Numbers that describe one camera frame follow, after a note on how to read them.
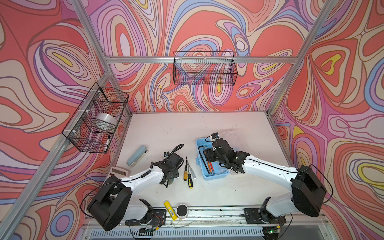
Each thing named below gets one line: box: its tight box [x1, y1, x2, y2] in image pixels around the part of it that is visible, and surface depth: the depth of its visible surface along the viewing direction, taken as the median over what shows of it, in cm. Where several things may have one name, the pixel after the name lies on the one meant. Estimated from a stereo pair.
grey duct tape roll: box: [94, 113, 118, 127], surface depth 74 cm
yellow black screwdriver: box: [187, 163, 194, 189], surface depth 86 cm
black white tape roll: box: [176, 203, 189, 220], surface depth 73 cm
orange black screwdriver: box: [183, 156, 188, 181], surface depth 88 cm
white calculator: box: [104, 166, 129, 182], surface depth 88 cm
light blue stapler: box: [126, 145, 149, 168], surface depth 93 cm
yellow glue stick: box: [164, 200, 178, 221], surface depth 75 cm
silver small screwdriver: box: [187, 160, 197, 180], surface depth 90 cm
